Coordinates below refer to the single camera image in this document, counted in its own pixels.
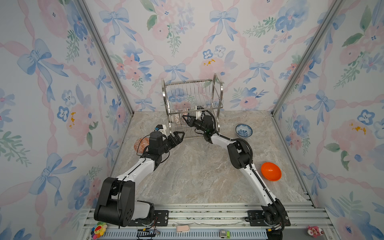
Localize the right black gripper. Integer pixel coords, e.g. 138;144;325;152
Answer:
182;116;208;135

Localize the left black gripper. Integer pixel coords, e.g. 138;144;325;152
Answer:
158;131;184;157

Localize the white maroon patterned bowl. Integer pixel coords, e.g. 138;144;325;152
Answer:
174;114;184;126

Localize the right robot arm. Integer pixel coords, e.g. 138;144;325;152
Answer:
182;115;290;232

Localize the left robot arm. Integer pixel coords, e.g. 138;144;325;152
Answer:
94;131;185;227

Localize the orange patterned bowl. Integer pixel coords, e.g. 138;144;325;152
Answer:
134;137;149;154

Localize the blue white floral bowl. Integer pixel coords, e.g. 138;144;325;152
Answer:
235;124;253;138

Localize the pink eraser block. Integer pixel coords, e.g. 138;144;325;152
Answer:
176;225;190;233

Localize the plain orange bowl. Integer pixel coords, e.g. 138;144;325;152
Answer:
261;162;282;182

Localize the small green device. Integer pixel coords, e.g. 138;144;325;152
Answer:
219;230;231;239

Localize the colourful flower toy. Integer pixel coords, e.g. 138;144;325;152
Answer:
91;222;108;240

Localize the pink plush toy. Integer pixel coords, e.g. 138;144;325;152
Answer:
307;226;325;238

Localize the chrome wire dish rack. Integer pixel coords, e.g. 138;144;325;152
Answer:
162;74;224;138

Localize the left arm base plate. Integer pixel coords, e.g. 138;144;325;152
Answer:
128;210;170;228

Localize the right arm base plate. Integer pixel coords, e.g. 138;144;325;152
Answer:
245;210;291;228

